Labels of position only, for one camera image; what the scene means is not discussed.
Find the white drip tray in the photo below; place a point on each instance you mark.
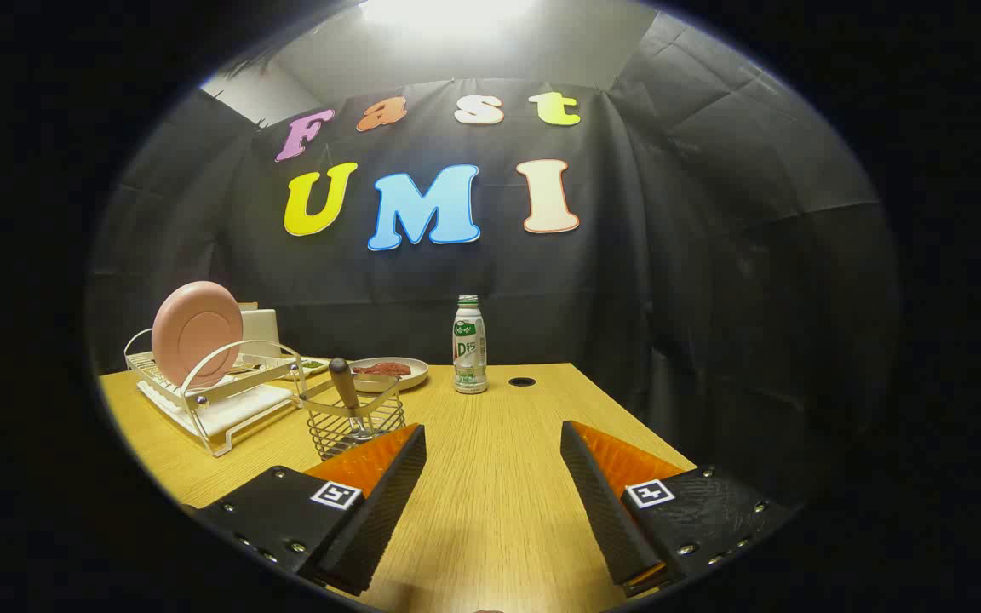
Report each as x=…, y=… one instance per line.
x=243, y=413

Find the pink plate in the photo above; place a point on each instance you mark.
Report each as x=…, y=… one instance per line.
x=197, y=332

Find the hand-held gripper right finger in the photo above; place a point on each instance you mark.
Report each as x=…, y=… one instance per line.
x=605, y=511

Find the white divided bean tray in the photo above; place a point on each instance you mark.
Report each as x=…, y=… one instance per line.
x=312, y=366

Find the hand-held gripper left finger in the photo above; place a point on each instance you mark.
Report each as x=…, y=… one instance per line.
x=380, y=519

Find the black backdrop cloth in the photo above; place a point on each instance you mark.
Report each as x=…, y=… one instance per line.
x=669, y=255

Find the white toaster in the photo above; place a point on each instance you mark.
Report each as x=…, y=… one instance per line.
x=261, y=332

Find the white drink bottle green cap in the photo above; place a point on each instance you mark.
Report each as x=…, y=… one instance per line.
x=470, y=358

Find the brown meat piece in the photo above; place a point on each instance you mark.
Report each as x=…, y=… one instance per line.
x=384, y=369

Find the beige plate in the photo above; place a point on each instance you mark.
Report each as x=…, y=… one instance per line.
x=415, y=375

